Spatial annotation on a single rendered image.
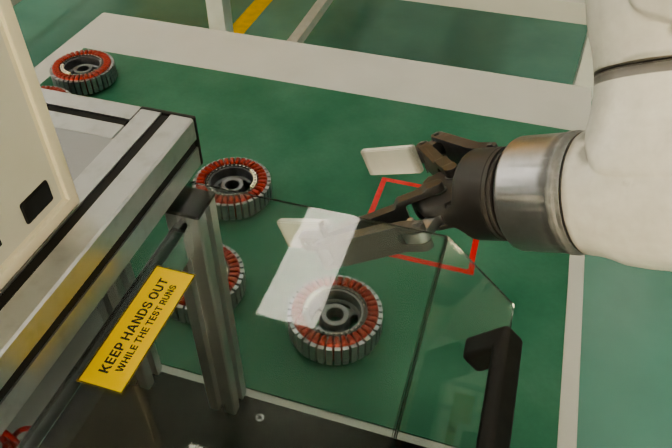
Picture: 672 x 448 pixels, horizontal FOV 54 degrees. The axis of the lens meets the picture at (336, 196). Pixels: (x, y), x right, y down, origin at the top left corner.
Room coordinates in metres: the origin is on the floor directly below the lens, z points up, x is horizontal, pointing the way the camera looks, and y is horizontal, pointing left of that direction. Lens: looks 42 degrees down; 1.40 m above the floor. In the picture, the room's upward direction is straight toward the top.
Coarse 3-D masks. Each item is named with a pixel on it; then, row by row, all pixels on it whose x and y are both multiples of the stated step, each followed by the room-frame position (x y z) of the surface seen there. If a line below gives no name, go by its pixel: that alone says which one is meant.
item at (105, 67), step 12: (60, 60) 1.06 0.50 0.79; (72, 60) 1.07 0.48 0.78; (84, 60) 1.08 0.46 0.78; (96, 60) 1.07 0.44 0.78; (108, 60) 1.06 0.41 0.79; (60, 72) 1.02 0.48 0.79; (72, 72) 1.06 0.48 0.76; (84, 72) 1.04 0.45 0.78; (96, 72) 1.02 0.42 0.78; (108, 72) 1.03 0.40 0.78; (60, 84) 1.00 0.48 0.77; (72, 84) 0.99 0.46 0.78; (84, 84) 1.00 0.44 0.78; (96, 84) 1.01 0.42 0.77; (108, 84) 1.02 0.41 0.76
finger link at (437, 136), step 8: (432, 136) 0.54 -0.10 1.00; (440, 136) 0.53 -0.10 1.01; (448, 136) 0.52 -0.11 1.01; (456, 136) 0.52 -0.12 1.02; (448, 144) 0.51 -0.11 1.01; (456, 144) 0.50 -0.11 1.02; (464, 144) 0.49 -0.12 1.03; (472, 144) 0.49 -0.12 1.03; (480, 144) 0.48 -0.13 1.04; (488, 144) 0.47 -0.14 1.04; (496, 144) 0.47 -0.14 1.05; (448, 152) 0.51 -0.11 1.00; (456, 152) 0.50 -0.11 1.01; (464, 152) 0.49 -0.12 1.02; (456, 160) 0.50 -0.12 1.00
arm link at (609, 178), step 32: (640, 64) 0.35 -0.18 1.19; (608, 96) 0.36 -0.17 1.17; (640, 96) 0.34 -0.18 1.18; (608, 128) 0.34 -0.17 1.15; (640, 128) 0.33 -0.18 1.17; (576, 160) 0.35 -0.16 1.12; (608, 160) 0.32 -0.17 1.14; (640, 160) 0.31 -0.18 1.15; (576, 192) 0.33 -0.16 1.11; (608, 192) 0.31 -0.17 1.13; (640, 192) 0.30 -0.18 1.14; (576, 224) 0.32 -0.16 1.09; (608, 224) 0.30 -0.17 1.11; (640, 224) 0.29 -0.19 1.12; (608, 256) 0.31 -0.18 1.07; (640, 256) 0.29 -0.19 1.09
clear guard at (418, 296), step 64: (192, 192) 0.38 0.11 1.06; (192, 256) 0.32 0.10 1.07; (256, 256) 0.32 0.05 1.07; (320, 256) 0.32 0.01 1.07; (384, 256) 0.32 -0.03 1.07; (448, 256) 0.32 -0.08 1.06; (192, 320) 0.26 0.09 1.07; (256, 320) 0.26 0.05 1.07; (320, 320) 0.26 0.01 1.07; (384, 320) 0.26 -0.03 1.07; (448, 320) 0.27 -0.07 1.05; (64, 384) 0.21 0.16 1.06; (128, 384) 0.21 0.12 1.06; (192, 384) 0.21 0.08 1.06; (256, 384) 0.21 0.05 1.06; (320, 384) 0.21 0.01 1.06; (384, 384) 0.21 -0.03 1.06; (448, 384) 0.23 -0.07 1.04
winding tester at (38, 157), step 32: (0, 0) 0.31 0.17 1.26; (0, 32) 0.31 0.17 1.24; (0, 64) 0.30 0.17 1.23; (32, 64) 0.32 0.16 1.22; (0, 96) 0.29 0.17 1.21; (32, 96) 0.31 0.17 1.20; (0, 128) 0.28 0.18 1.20; (32, 128) 0.30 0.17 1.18; (0, 160) 0.28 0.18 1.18; (32, 160) 0.30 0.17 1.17; (64, 160) 0.31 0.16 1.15; (0, 192) 0.27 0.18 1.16; (32, 192) 0.29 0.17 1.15; (64, 192) 0.31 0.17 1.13; (0, 224) 0.26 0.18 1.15; (32, 224) 0.28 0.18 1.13; (0, 256) 0.25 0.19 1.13; (0, 288) 0.24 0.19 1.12
